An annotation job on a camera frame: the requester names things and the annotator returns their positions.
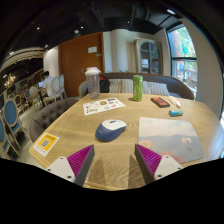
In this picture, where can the grey curved sofa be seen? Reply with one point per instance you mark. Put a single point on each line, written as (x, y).
(176, 85)

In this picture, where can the person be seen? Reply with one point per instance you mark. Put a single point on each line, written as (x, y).
(47, 81)

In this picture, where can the sky print mouse pad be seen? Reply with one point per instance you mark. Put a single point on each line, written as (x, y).
(170, 138)

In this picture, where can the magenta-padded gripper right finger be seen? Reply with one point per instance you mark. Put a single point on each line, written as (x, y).
(165, 166)

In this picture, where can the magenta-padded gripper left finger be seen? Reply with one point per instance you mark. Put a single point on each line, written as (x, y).
(63, 168)

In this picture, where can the clear shaker bottle white lid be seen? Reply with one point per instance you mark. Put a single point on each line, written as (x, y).
(93, 85)

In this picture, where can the brown wooden door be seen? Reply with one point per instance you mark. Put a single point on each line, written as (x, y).
(75, 63)

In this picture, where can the large black framed window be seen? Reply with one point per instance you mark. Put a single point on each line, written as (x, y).
(183, 56)

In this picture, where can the white and blue computer mouse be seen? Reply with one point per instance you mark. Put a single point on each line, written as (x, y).
(110, 130)

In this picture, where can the white sticker sheet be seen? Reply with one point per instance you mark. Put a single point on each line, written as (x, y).
(103, 106)

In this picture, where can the arched glass door cabinet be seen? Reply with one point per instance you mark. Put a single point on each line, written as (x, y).
(149, 56)

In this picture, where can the black backpack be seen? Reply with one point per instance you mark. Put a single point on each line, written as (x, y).
(104, 85)

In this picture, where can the yellow code table sticker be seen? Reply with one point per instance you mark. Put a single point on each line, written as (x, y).
(45, 144)

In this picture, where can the group of white chairs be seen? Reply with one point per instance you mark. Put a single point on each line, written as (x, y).
(55, 87)

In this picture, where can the green drink can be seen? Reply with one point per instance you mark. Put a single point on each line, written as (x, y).
(137, 88)

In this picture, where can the grey tufted bench seat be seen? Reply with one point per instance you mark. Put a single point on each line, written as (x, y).
(50, 115)

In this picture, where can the small teal green pack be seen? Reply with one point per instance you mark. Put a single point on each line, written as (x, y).
(175, 113)

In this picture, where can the black and red flat box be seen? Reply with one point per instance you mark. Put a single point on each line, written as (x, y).
(160, 102)

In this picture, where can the group of blue chairs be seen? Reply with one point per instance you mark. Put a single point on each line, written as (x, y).
(10, 115)

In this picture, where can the white door sign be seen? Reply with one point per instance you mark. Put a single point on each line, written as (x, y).
(92, 49)

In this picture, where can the striped cushion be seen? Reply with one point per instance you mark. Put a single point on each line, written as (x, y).
(156, 88)
(120, 86)

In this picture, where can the white plastic packet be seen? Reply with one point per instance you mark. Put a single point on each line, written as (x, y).
(174, 101)

